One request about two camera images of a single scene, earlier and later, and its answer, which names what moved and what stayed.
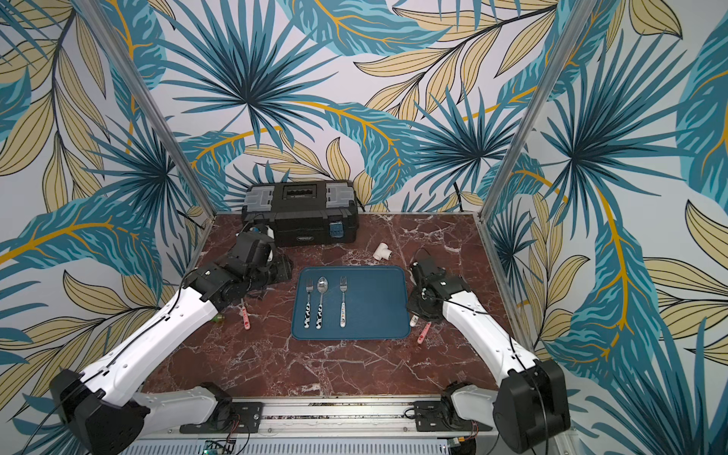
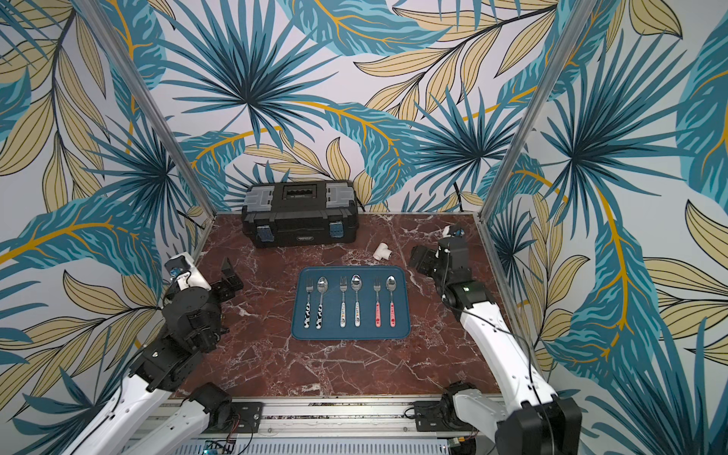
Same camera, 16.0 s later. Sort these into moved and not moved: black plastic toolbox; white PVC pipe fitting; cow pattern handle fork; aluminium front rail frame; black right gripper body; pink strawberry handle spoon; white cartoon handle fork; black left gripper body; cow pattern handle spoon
Moved: pink strawberry handle spoon; black right gripper body; black left gripper body
Not moved: cow pattern handle spoon; white PVC pipe fitting; aluminium front rail frame; cow pattern handle fork; black plastic toolbox; white cartoon handle fork
